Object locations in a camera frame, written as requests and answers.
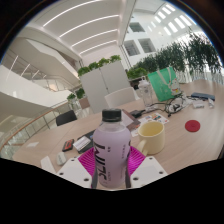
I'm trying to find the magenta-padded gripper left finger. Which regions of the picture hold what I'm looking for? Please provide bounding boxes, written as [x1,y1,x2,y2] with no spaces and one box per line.
[56,146,98,190]

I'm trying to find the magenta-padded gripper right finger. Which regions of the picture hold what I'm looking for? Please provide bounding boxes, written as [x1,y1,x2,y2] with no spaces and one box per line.
[125,145,168,189]

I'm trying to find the purple drink bottle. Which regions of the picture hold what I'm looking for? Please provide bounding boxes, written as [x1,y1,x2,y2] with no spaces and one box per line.
[92,108,132,190]

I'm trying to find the clear water bottle, white lid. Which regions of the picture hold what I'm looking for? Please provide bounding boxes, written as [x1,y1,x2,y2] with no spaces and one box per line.
[137,78,154,108]

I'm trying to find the small red and black box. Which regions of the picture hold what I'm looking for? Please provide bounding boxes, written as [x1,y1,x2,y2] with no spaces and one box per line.
[61,138,75,153]

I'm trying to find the pale yellow mug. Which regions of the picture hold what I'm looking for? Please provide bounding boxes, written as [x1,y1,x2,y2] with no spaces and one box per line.
[136,120,166,157]

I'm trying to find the black notebook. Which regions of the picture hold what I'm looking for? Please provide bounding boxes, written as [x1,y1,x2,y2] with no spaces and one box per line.
[77,129,96,154]

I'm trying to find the white paper sheet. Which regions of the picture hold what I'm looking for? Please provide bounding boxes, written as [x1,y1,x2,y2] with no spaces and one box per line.
[25,141,40,149]

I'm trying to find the colourful sticker sheet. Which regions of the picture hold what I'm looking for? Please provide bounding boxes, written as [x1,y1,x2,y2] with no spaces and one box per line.
[138,112,170,126]

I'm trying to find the black chair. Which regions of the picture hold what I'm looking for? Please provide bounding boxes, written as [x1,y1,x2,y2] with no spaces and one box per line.
[55,109,78,127]

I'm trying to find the black power adapter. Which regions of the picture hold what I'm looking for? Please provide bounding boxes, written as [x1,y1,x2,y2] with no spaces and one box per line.
[129,108,147,119]

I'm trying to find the flat round red coaster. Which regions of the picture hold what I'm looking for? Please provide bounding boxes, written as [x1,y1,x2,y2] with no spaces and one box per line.
[184,119,202,133]

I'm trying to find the white chair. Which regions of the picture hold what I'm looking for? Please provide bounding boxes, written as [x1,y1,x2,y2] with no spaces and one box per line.
[104,86,137,109]

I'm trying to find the potted green plants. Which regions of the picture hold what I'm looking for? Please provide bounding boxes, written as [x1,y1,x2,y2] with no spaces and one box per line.
[66,87,86,102]

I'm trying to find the green tote bag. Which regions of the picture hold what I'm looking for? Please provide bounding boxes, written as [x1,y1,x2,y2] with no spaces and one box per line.
[147,66,183,103]

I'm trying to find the white cabinet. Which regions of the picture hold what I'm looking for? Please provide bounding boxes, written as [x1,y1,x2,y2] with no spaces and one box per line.
[79,60,131,114]

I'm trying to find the dark blue keyboard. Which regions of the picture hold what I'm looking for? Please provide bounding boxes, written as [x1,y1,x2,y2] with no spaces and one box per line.
[190,91,216,102]

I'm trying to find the green plants atop cabinet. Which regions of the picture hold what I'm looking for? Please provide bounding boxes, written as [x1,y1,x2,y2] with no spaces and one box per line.
[77,54,122,77]

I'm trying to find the row of green hedge plants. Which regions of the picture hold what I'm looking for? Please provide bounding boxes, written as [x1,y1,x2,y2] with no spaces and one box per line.
[126,31,223,81]

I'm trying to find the tangle of black cables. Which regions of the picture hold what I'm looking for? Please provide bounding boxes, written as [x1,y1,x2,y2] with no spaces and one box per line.
[159,96,188,118]

